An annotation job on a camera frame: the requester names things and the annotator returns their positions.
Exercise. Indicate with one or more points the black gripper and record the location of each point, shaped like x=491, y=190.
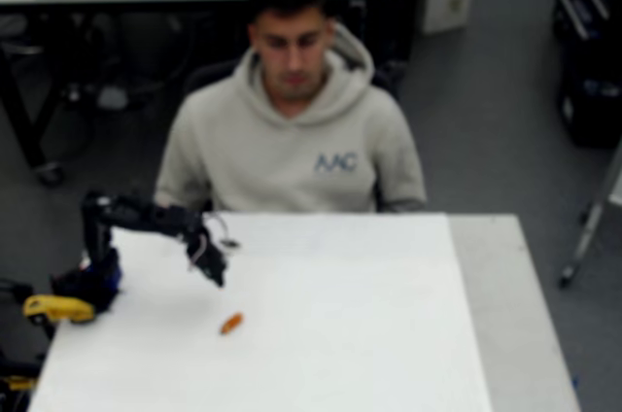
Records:
x=212, y=263

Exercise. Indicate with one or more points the small orange object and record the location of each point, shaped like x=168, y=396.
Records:
x=232, y=323

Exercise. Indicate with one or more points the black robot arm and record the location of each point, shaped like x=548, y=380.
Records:
x=141, y=215

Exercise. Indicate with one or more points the white sheet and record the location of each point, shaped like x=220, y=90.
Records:
x=316, y=310

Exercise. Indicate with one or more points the man in beige hoodie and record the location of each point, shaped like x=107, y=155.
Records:
x=291, y=154

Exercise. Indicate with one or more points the black office chair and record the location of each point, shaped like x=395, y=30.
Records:
x=209, y=77

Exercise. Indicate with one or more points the white object on floor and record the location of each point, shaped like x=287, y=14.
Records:
x=113, y=98

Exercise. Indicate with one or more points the black and yellow clamp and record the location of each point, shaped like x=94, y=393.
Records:
x=17, y=378

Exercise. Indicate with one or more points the grey metal stand with caster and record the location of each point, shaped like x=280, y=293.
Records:
x=590, y=227

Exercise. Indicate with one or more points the black bin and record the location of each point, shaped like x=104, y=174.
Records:
x=588, y=115

